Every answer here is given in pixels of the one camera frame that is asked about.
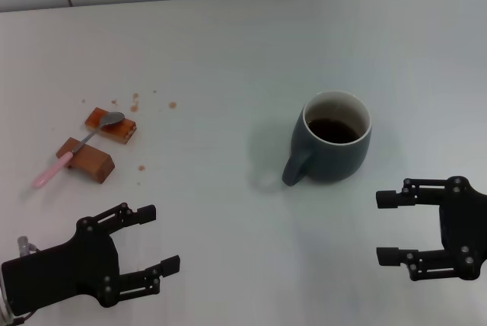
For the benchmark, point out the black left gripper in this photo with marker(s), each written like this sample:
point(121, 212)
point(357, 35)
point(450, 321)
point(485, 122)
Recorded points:
point(57, 272)

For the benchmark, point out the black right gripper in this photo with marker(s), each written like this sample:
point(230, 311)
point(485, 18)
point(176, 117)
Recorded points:
point(468, 227)

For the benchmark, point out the grey ceramic cup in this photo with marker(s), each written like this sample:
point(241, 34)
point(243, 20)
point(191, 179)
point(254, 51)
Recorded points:
point(335, 160)

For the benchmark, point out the brown wooden spoon rest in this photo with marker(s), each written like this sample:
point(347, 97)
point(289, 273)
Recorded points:
point(91, 162)

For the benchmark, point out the dark coffee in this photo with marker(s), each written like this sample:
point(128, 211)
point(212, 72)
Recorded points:
point(335, 131)

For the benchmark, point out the orange grooved wooden block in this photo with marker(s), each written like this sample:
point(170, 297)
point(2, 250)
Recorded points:
point(121, 131)

